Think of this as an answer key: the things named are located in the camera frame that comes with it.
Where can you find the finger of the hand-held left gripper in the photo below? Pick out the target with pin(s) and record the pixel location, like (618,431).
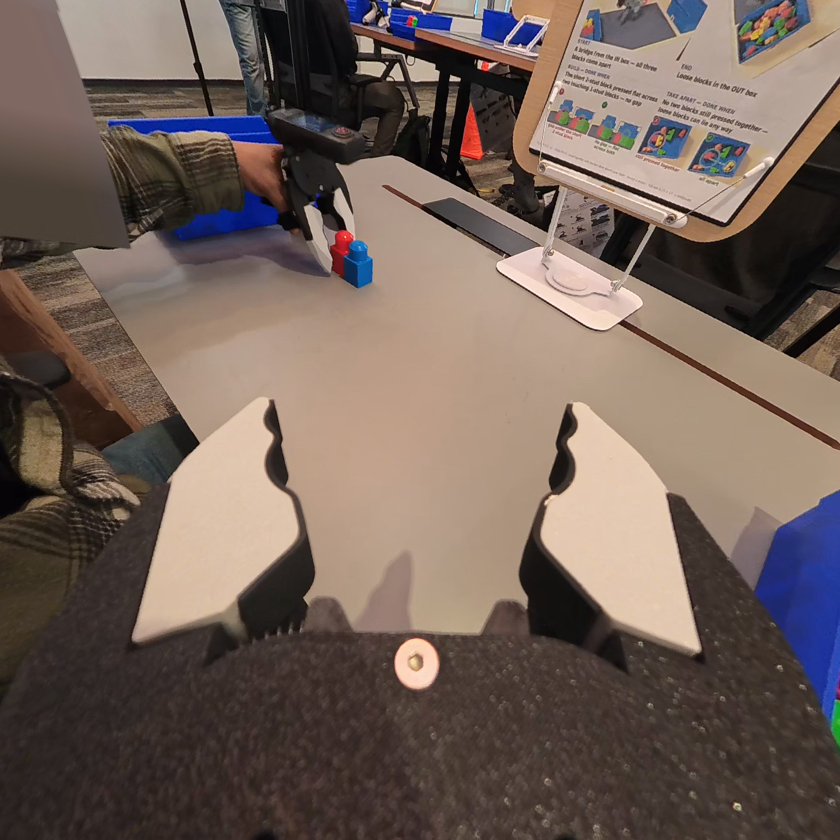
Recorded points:
(346,216)
(318,239)

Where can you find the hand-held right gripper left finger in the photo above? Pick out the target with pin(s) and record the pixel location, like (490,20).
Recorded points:
(216,525)

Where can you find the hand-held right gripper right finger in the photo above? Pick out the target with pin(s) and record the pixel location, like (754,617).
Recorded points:
(610,538)

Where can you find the red single-stud block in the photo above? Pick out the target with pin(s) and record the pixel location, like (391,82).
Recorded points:
(340,253)

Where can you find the blue single-stud block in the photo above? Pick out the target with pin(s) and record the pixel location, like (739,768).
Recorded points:
(358,269)

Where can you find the blue plastic bin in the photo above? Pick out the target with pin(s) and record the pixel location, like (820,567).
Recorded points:
(502,26)
(800,577)
(426,21)
(216,223)

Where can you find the person's left forearm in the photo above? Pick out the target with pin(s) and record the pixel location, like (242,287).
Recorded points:
(170,177)

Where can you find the person's left hand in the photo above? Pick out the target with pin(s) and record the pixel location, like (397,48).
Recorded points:
(259,170)

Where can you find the black office chair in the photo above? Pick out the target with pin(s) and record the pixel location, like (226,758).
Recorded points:
(328,72)

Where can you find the black backpack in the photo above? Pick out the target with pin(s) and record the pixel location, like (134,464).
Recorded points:
(412,141)

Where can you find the person's blue jeans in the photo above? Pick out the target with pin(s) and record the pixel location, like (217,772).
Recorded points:
(151,453)

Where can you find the black table panel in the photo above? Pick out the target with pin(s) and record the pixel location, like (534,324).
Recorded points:
(479,226)

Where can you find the orange traffic cone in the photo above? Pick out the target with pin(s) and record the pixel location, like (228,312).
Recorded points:
(471,144)

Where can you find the black tripod pole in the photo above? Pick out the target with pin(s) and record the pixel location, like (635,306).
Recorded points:
(195,59)

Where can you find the person's plaid shirt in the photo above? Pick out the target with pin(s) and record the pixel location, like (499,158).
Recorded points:
(52,525)

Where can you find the brown background table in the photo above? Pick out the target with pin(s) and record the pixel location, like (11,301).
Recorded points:
(459,47)

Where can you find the white document stand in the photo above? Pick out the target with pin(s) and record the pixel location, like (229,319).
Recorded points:
(525,33)
(571,302)

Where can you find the printed cardboard box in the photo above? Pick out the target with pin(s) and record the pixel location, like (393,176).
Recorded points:
(587,223)

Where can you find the brown wooden stool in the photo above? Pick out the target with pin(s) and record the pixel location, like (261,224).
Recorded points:
(39,321)

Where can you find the green block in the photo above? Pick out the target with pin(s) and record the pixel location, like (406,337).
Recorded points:
(835,718)

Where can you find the wooden instruction board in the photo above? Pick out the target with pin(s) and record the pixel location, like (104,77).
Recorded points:
(656,65)

